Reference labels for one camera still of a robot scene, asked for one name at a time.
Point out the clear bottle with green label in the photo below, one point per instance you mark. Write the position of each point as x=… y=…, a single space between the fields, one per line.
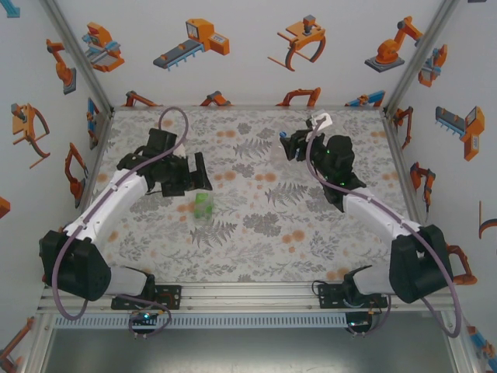
x=202 y=204

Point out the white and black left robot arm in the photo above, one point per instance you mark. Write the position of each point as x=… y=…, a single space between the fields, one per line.
x=108 y=202

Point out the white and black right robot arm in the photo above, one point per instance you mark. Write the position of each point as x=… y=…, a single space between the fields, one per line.
x=380 y=213

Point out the left small circuit board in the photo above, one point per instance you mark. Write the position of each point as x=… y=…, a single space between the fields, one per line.
x=144 y=316

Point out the small circuit board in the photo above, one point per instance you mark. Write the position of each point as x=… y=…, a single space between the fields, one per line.
x=144 y=316
x=359 y=322

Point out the right small circuit board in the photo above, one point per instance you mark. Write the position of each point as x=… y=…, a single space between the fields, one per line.
x=359 y=322

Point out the grey metal sheet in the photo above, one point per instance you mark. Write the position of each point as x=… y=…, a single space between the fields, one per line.
x=248 y=349

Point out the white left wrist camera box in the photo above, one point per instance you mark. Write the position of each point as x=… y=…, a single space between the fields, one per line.
x=181 y=150

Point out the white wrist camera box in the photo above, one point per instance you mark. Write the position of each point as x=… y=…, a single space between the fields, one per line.
x=322 y=119
x=181 y=150

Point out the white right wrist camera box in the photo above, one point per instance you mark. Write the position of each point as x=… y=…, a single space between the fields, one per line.
x=322 y=119

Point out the aluminium back frame rail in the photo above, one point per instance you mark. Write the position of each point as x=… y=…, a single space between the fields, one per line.
x=248 y=107

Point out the aluminium frame rail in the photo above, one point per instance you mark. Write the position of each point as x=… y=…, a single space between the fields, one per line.
x=248 y=295
x=248 y=107

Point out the aluminium right side rail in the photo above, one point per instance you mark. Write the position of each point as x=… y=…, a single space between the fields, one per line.
x=402 y=167

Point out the aluminium left side rail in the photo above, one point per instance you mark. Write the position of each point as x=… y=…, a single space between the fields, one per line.
x=95 y=159

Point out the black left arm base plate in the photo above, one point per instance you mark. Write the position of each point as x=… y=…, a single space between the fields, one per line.
x=174 y=297

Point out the aluminium front frame rail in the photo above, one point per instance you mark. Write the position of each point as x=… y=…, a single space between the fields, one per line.
x=248 y=295

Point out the aluminium right corner post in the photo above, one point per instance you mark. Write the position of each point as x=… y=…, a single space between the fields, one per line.
x=421 y=54

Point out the aluminium corner post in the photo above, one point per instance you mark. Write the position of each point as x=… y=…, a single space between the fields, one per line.
x=77 y=54
x=421 y=54

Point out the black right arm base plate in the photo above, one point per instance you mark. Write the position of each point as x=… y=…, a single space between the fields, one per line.
x=328 y=297

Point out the aluminium left corner post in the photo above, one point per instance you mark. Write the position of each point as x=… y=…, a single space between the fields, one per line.
x=77 y=54

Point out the aluminium left lower frame leg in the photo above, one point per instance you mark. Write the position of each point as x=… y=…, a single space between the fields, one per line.
x=37 y=349

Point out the aluminium frame leg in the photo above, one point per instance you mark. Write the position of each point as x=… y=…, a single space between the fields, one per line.
x=37 y=349
x=464 y=353

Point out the aluminium right lower frame leg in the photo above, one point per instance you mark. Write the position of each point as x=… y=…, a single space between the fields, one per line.
x=464 y=353

